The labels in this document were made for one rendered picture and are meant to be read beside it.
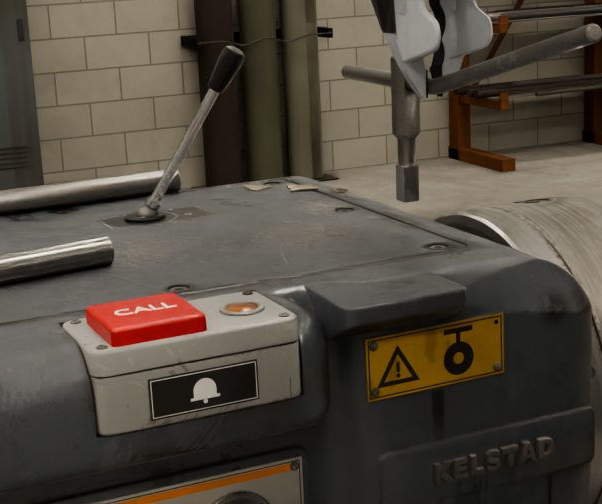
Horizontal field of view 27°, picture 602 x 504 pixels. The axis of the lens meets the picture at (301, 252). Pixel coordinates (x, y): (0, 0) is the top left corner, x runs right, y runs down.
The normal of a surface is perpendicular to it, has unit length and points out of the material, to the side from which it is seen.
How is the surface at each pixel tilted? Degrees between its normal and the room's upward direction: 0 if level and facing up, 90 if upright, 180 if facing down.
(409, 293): 0
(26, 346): 0
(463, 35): 89
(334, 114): 90
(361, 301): 0
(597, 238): 29
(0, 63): 90
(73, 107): 90
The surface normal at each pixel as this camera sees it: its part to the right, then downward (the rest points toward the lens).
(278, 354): 0.42, 0.20
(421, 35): -0.90, 0.15
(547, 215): 0.04, -0.91
